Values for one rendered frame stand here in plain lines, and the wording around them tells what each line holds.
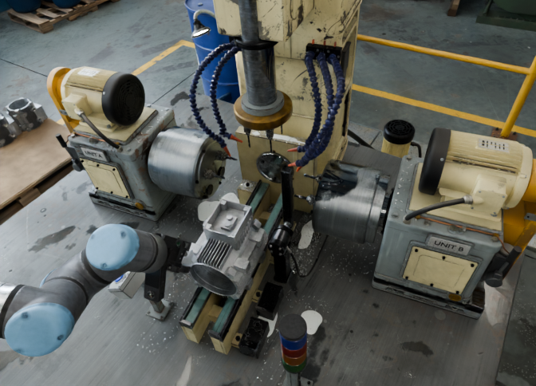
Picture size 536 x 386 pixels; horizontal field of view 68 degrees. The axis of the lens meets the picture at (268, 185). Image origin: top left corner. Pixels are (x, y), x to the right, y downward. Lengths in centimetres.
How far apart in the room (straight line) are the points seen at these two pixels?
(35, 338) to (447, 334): 111
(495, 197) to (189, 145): 93
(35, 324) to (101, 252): 17
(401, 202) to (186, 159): 71
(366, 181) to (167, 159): 67
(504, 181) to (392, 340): 58
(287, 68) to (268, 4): 38
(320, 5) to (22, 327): 103
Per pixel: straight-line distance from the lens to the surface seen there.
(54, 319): 77
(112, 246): 83
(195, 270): 125
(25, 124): 376
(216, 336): 123
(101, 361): 144
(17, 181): 332
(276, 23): 105
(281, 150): 141
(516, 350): 243
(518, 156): 112
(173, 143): 143
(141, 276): 122
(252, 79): 114
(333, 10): 123
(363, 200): 120
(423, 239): 119
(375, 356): 133
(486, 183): 109
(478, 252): 121
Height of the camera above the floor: 203
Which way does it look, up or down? 46 degrees down
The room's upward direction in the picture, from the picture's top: 5 degrees counter-clockwise
